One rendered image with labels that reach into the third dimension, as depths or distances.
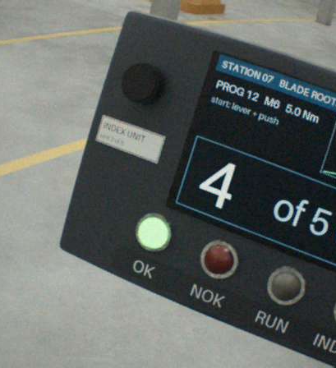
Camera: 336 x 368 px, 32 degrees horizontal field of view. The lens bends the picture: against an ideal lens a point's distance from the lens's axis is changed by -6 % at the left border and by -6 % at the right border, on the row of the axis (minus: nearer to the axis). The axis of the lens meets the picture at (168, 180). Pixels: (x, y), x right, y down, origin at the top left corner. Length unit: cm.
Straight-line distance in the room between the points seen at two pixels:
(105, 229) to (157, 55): 13
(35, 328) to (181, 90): 166
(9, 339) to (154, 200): 157
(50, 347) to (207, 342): 54
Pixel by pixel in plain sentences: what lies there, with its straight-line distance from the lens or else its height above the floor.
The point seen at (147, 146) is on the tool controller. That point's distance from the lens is 42.
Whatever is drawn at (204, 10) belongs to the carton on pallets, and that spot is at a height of 6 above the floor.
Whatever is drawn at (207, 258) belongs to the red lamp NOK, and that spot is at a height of 112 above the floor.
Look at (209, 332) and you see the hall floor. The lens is 214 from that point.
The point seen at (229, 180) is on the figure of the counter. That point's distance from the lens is 40.
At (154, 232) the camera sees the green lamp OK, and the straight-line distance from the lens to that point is 41.
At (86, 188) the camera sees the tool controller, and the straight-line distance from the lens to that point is 44.
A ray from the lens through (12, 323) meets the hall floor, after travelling 203.
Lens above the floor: 133
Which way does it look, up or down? 25 degrees down
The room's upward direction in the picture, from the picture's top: 12 degrees clockwise
